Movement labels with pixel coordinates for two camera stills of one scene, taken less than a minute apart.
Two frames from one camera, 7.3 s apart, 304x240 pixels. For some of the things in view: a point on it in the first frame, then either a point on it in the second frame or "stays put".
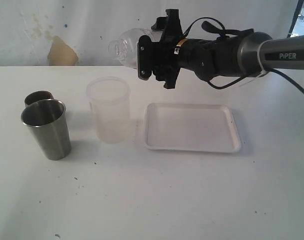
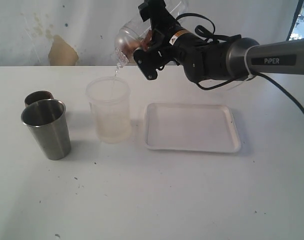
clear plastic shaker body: [134, 35] -> [178, 9]
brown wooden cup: [37, 96] stays put
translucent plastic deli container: [109, 96] stays put
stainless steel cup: [46, 119] stays put
